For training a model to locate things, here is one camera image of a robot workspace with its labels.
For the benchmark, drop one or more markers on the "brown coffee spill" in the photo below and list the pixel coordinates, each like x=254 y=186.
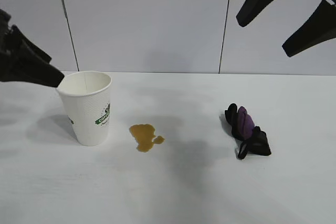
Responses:
x=143 y=134

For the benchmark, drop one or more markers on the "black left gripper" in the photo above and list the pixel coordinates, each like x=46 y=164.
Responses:
x=4 y=35

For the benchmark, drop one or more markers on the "white paper cup green print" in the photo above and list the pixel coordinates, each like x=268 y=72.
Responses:
x=84 y=119

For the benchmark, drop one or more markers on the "black and purple rag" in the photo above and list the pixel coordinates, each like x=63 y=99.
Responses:
x=260 y=145

